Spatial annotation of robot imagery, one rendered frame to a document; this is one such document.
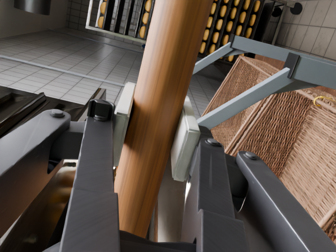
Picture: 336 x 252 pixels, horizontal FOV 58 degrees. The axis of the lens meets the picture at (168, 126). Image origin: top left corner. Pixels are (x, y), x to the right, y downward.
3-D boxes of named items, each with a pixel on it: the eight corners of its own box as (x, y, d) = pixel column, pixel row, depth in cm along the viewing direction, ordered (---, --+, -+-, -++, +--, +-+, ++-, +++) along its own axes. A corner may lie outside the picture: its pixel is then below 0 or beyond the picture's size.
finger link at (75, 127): (101, 170, 14) (33, 156, 13) (114, 129, 18) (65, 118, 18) (107, 140, 13) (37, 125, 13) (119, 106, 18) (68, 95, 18)
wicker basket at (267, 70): (267, 194, 130) (205, 181, 127) (236, 139, 182) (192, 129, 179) (314, 87, 113) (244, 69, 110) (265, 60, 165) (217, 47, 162)
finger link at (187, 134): (187, 128, 15) (201, 132, 15) (179, 93, 22) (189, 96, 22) (171, 180, 16) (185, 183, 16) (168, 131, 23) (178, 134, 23)
